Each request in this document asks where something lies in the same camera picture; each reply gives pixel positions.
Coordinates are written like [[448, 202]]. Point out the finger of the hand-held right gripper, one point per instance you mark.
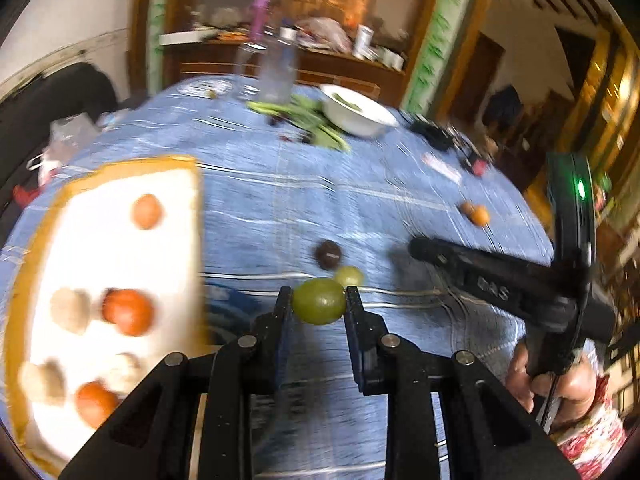
[[480, 275]]

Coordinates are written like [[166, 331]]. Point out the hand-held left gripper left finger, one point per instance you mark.
[[284, 332]]

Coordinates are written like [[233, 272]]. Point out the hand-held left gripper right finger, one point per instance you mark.
[[354, 332]]

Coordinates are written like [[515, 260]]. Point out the green grape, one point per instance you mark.
[[349, 276], [319, 301]]

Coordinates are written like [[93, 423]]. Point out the deep orange mandarin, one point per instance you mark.
[[127, 311]]

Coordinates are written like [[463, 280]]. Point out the peeled sugarcane piece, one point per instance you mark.
[[42, 382], [122, 372], [70, 310]]

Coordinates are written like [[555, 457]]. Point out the white tray with orange rim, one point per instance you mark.
[[115, 270]]

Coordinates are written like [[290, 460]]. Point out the small orange fruit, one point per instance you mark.
[[146, 211], [95, 402]]

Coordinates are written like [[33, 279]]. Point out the person's right forearm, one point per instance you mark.
[[595, 445]]

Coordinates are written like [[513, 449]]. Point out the person's right hand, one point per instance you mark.
[[575, 387]]

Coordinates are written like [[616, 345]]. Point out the light orange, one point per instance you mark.
[[481, 215]]

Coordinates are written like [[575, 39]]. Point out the brown kiwi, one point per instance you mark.
[[467, 208]]

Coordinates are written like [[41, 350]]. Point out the dark purple plum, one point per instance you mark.
[[328, 253]]

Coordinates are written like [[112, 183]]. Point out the red and black appliance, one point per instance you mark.
[[480, 167]]

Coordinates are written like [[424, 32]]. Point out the white printed paper card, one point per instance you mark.
[[442, 167]]

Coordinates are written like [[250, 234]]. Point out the black electric device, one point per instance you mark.
[[435, 132]]

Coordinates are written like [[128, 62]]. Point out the dark jacket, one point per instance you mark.
[[502, 105]]

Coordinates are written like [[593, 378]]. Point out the brown wooden door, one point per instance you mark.
[[475, 80]]

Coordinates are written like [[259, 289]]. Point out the white ceramic bowl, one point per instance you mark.
[[357, 110]]

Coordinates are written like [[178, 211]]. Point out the green leafy vegetables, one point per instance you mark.
[[300, 121]]

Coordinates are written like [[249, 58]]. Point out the dark grape bunch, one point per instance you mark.
[[274, 120]]

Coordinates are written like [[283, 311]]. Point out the white plate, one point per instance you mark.
[[207, 88]]

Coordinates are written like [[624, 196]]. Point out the clear plastic bottle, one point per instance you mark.
[[274, 67]]

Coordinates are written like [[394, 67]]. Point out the wooden sideboard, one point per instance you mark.
[[280, 60]]

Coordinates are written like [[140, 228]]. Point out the pink plastic bag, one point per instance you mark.
[[322, 30]]

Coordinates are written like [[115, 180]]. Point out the red cloth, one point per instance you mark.
[[25, 195]]

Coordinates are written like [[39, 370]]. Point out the white plastic bag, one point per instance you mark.
[[65, 135]]

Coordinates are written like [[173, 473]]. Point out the purple water bottle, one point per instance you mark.
[[259, 17]]

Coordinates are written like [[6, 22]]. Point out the black chair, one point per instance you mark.
[[55, 105]]

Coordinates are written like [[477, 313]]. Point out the green bamboo wall decal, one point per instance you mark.
[[432, 50]]

